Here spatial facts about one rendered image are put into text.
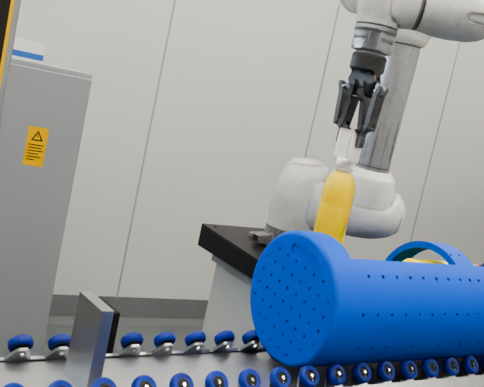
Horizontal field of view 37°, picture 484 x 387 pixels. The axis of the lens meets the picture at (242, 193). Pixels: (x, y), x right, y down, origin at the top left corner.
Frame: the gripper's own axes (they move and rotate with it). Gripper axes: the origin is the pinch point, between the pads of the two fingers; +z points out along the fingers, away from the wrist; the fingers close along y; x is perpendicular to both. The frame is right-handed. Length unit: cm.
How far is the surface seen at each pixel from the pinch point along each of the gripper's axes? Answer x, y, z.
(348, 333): -6.9, 19.1, 35.5
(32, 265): -11, -142, 73
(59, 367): -56, -2, 50
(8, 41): -68, -25, -7
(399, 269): 8.2, 15.1, 23.1
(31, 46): -19, -159, -8
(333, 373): -4.8, 15.8, 45.6
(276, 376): -20, 16, 45
